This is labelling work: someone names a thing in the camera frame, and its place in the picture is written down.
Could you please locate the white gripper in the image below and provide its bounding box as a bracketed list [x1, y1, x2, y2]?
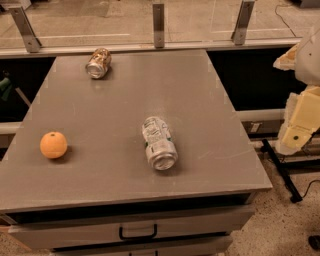
[273, 26, 320, 155]

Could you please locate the silver green 7up can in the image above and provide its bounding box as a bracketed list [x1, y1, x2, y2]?
[142, 117, 178, 171]

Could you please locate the gold brown soda can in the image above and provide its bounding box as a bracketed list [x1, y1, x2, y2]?
[85, 48, 112, 79]

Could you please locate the black metal floor stand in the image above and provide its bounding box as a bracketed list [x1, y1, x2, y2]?
[261, 139, 320, 203]

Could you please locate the dark object on floor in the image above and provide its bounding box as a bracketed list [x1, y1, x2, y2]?
[308, 235, 320, 250]

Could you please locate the grey lower drawer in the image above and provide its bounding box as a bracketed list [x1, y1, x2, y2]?
[50, 236, 232, 256]

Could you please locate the grey drawer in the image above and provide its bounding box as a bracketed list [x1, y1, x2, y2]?
[50, 236, 232, 256]
[9, 205, 254, 249]

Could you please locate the grey upper drawer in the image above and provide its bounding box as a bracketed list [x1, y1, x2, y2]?
[9, 205, 254, 249]

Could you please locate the orange fruit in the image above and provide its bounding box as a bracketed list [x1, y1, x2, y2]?
[40, 132, 68, 159]

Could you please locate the green object at left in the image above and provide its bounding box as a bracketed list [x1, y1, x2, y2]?
[0, 78, 12, 101]

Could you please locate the right metal railing bracket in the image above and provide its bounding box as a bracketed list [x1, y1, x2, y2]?
[231, 0, 255, 45]

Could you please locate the metal railing bracket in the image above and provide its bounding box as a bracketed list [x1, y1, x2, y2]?
[9, 7, 42, 53]
[231, 0, 255, 45]
[152, 4, 165, 48]

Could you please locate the black floor cable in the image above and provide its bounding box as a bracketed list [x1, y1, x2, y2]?
[301, 179, 320, 198]

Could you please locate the middle metal railing bracket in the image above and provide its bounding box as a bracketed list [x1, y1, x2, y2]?
[152, 4, 165, 48]

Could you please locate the black upper drawer handle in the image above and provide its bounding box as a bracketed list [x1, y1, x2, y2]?
[118, 224, 158, 241]

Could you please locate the black drawer handle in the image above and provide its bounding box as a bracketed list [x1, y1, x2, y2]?
[128, 250, 159, 256]
[118, 224, 158, 241]

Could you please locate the black lower drawer handle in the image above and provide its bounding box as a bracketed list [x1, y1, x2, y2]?
[128, 250, 159, 256]

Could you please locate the left metal railing bracket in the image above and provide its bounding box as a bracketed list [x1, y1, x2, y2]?
[9, 7, 42, 53]

